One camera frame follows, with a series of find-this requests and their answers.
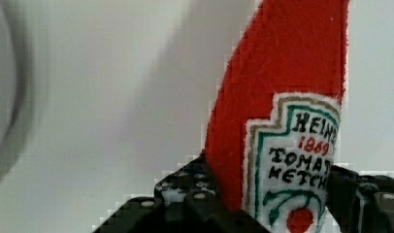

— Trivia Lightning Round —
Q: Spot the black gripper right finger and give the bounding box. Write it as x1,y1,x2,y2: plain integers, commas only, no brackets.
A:
326,166,394,233

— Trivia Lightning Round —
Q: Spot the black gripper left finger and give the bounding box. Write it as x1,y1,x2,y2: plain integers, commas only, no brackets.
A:
93,154,270,233

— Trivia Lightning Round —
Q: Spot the lavender round plate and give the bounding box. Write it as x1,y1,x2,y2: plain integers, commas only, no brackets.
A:
0,0,34,183

